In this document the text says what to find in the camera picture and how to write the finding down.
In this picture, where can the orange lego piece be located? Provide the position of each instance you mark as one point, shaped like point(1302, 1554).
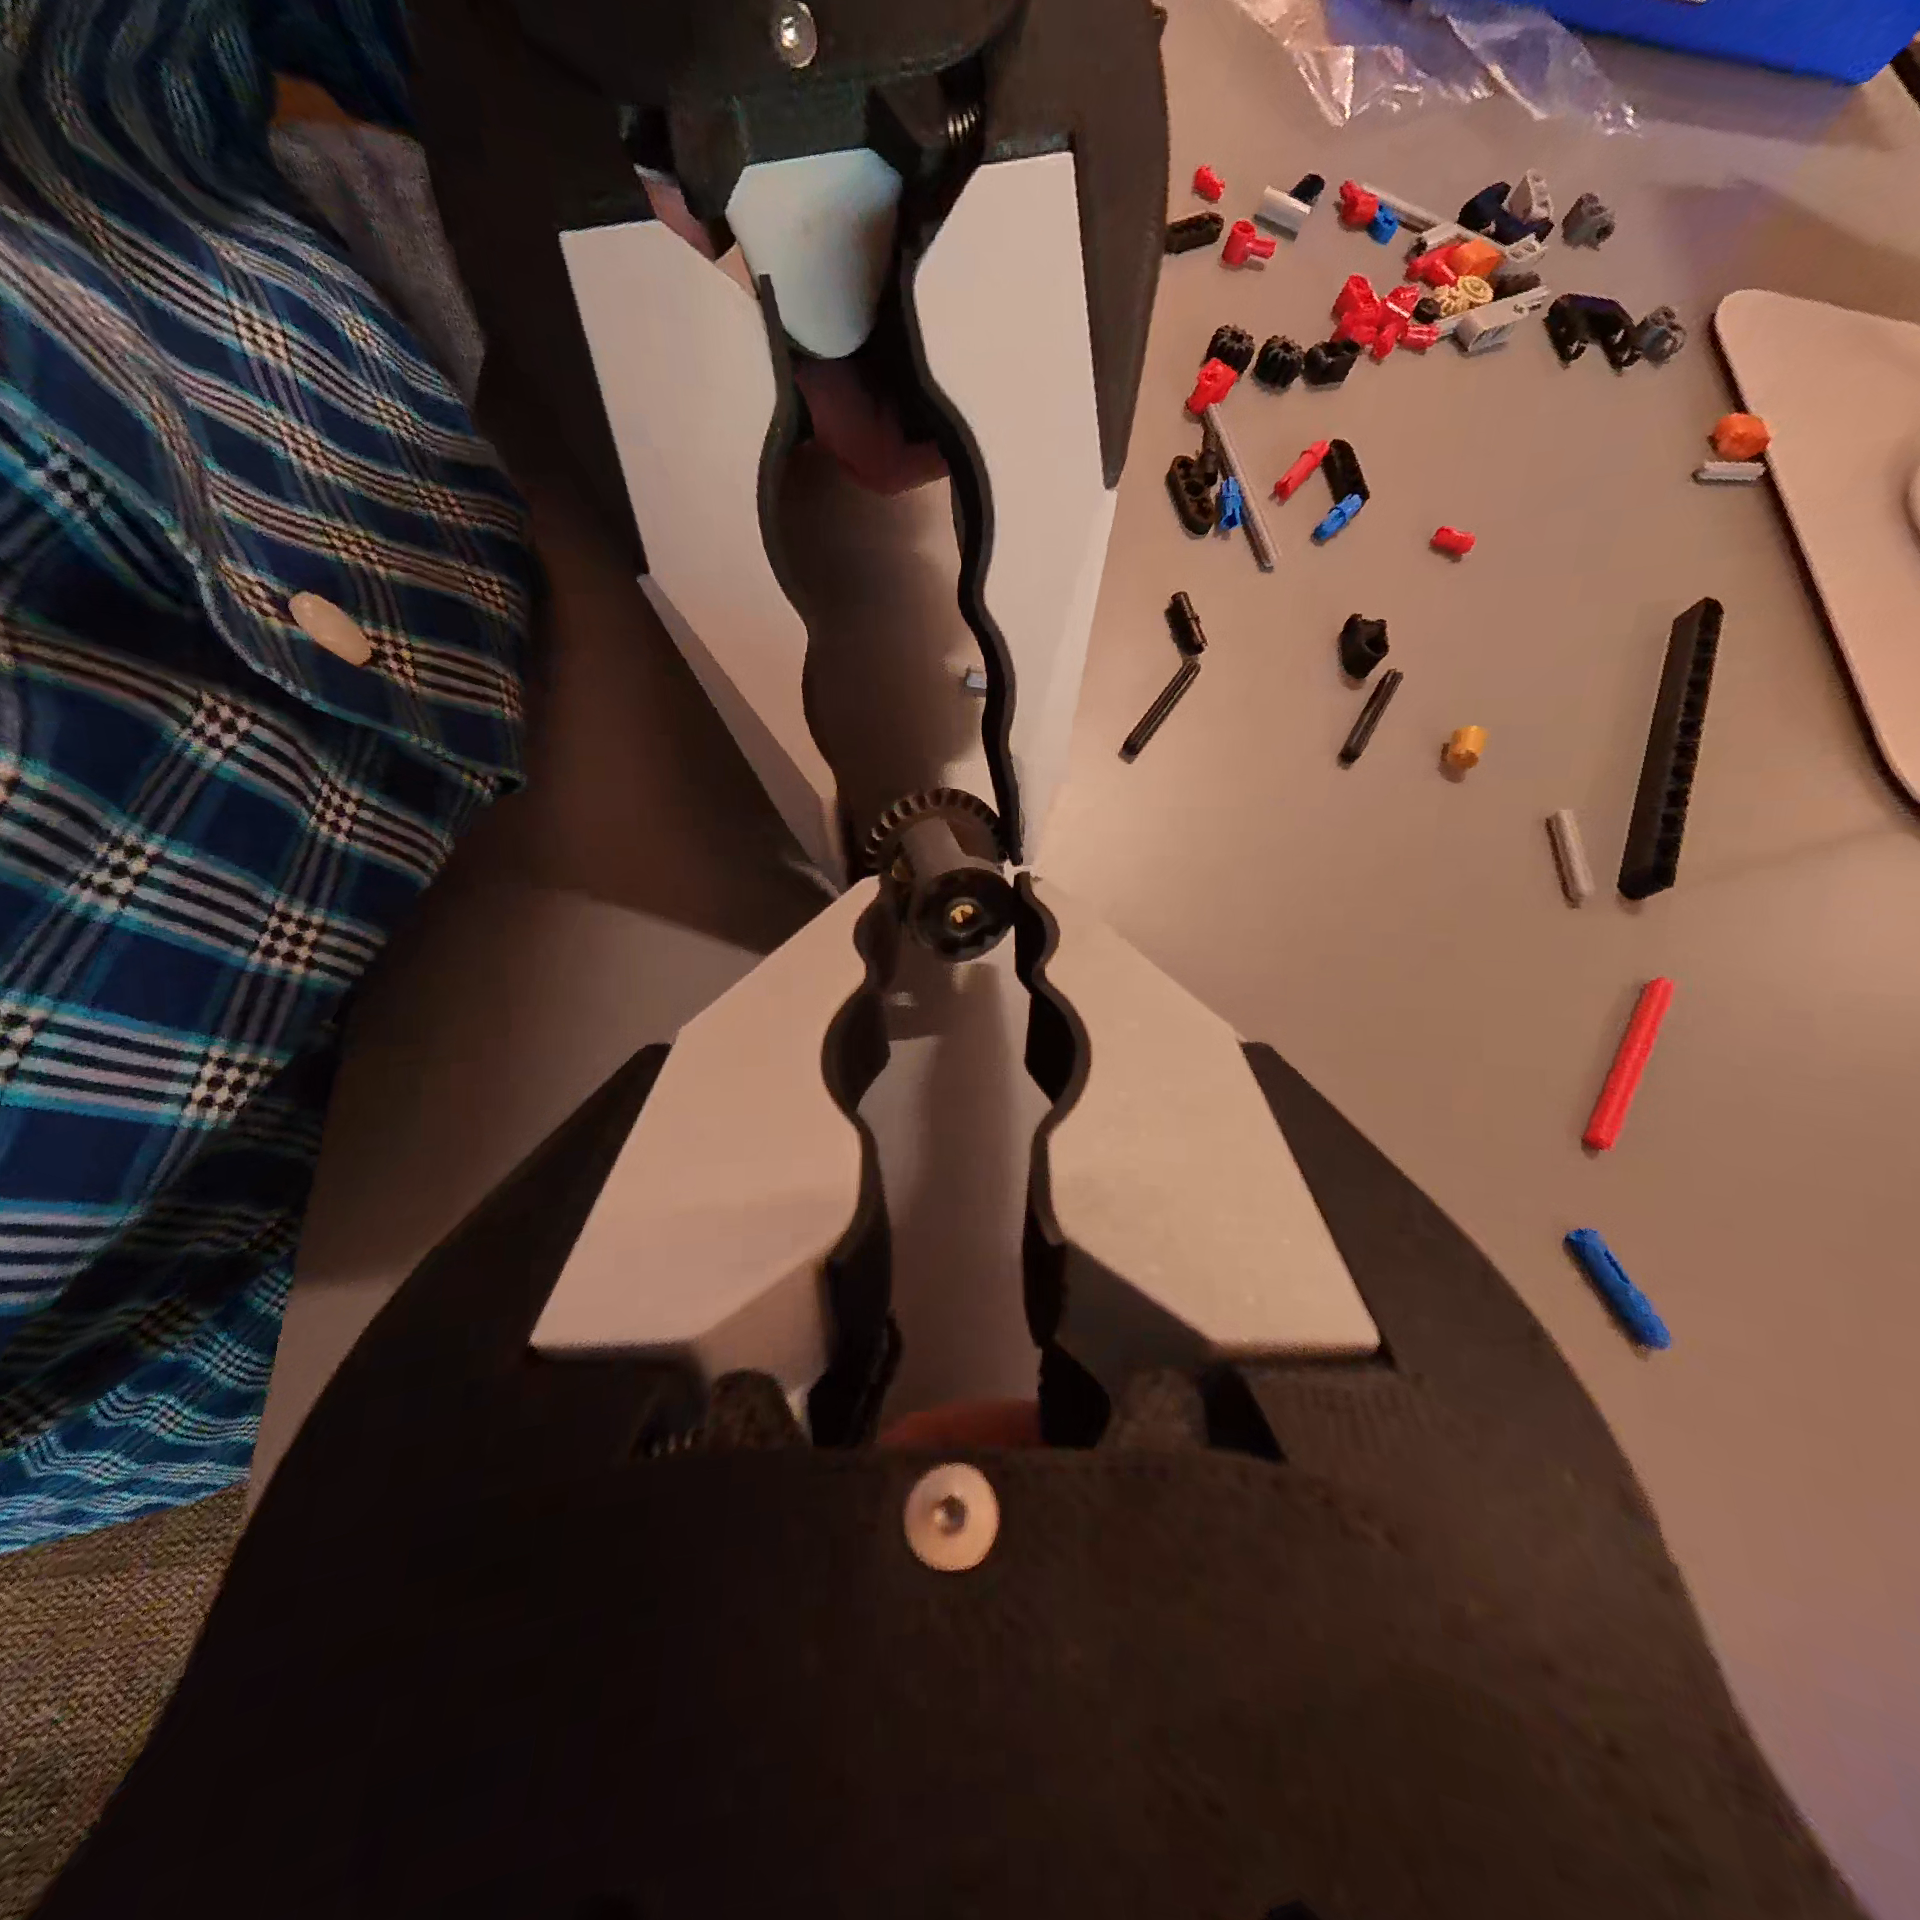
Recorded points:
point(1742, 436)

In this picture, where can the short black lego pin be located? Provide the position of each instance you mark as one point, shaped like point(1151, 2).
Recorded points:
point(1185, 622)

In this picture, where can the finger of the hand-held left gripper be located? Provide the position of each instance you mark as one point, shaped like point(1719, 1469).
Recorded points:
point(675, 406)
point(1035, 450)

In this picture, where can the small grey lego axle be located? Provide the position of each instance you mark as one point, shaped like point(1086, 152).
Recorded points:
point(1727, 472)

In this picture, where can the clear plastic bag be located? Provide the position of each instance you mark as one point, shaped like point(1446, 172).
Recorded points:
point(1442, 67)

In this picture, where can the short black lego liftarm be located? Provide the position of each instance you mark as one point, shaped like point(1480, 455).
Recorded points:
point(1194, 228)

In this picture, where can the long black lego beam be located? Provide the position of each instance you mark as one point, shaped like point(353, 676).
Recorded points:
point(1674, 748)

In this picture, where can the yellow lego bush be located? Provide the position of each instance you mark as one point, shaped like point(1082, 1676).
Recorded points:
point(1463, 748)

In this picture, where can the black lego axle connector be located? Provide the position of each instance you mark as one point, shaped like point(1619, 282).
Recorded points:
point(1362, 642)

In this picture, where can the light grey lego pin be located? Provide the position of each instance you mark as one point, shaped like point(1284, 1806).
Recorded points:
point(1569, 856)

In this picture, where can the red lego piece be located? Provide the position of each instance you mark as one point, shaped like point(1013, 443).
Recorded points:
point(1355, 204)

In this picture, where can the long red lego axle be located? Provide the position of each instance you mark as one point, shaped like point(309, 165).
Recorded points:
point(1627, 1066)

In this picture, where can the small black lego piece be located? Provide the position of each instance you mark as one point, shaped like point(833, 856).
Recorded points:
point(1327, 361)

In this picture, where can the long red lego pin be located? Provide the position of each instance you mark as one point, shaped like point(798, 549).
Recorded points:
point(1302, 467)

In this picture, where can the light grey lego cylinder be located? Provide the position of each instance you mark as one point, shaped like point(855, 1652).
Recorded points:
point(1281, 211)

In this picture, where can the long grey lego axle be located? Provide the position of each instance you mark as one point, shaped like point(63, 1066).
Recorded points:
point(1259, 517)

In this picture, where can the white book stand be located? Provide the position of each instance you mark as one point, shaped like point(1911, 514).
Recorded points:
point(1831, 494)

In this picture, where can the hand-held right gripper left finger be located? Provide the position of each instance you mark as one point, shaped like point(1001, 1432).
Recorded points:
point(707, 1198)

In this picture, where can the red lego perpendicular connector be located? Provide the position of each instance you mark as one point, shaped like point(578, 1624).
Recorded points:
point(1210, 385)

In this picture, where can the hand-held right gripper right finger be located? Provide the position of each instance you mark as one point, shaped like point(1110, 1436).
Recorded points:
point(1200, 1198)

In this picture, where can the pile of mixed lego pieces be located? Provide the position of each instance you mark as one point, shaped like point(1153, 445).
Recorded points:
point(1476, 284)

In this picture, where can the grey lego differential gear assembly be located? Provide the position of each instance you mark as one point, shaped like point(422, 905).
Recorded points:
point(937, 885)

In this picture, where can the blue bin with square tag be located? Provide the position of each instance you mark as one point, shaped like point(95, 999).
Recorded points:
point(1772, 25)

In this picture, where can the blue plaid shirt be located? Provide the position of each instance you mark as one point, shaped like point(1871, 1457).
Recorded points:
point(181, 748)

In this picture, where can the person's left hand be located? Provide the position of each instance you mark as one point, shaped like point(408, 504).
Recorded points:
point(869, 436)

